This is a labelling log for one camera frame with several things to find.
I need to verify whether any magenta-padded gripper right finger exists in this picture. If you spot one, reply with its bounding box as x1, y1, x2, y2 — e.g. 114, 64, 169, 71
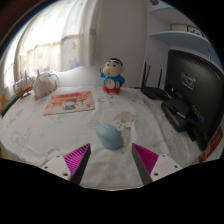
131, 143, 183, 186

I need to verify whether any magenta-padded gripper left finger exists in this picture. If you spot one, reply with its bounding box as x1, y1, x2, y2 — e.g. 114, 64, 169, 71
40, 143, 92, 186

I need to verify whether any light blue computer mouse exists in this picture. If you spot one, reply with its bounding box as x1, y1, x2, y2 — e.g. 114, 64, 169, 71
95, 123, 124, 150

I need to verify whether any red cartoon print mouse pad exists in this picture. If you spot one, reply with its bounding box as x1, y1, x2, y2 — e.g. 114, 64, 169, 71
43, 90, 96, 117

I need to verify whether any white printed tablecloth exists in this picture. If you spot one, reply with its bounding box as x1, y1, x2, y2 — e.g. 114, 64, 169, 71
0, 85, 214, 190

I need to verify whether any red paper packet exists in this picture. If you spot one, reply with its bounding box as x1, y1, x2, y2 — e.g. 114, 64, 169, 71
198, 126, 224, 164

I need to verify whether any black router with antennas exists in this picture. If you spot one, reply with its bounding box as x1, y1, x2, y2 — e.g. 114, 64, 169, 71
140, 61, 173, 101

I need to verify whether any large white conch shell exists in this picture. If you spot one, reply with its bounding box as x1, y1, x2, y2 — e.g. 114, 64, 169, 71
32, 70, 61, 100

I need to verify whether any white curved furniture back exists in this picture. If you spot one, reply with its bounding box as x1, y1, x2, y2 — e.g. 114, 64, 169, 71
53, 64, 108, 88

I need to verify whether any black remote control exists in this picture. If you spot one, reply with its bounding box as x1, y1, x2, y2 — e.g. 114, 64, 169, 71
0, 94, 21, 118

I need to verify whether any cartoon boy figurine clock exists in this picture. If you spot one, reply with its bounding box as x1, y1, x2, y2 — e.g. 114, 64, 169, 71
99, 56, 127, 95

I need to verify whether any black computer monitor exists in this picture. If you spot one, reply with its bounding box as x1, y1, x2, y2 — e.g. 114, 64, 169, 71
164, 49, 224, 152

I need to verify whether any wooden model sailing ship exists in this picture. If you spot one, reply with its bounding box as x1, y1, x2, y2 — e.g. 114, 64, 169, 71
12, 70, 35, 99

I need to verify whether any white star print curtain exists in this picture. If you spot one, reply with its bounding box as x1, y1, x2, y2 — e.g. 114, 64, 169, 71
1, 0, 101, 91

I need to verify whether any white shelf unit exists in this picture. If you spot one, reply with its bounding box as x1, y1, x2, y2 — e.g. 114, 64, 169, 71
146, 0, 224, 88

